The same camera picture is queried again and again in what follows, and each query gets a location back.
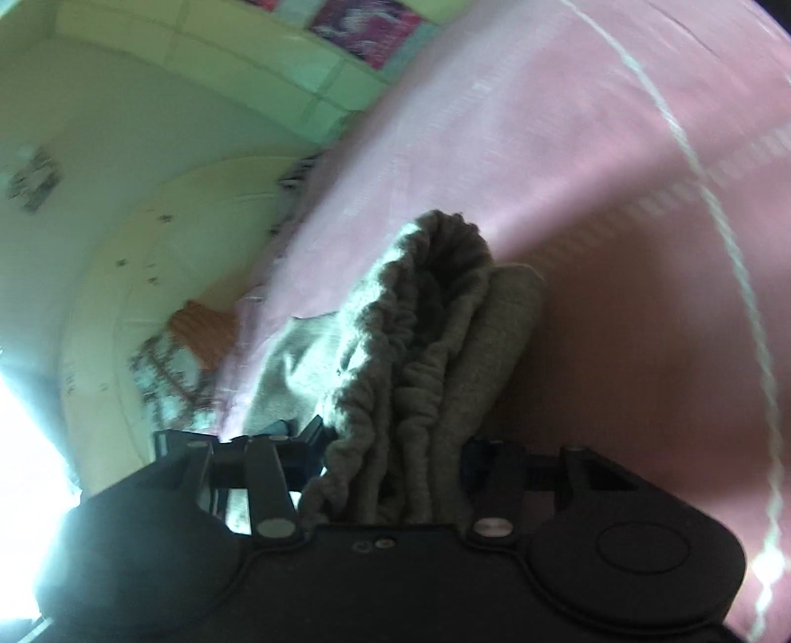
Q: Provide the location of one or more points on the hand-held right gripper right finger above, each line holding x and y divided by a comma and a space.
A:
503, 488

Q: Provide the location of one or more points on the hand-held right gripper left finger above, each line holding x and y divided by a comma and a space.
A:
269, 482

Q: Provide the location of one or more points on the branch patterned cloth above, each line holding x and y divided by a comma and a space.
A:
170, 383

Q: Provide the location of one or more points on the pink bedsheet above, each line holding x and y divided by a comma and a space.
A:
556, 154

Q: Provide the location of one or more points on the wall poster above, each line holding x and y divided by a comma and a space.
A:
368, 28

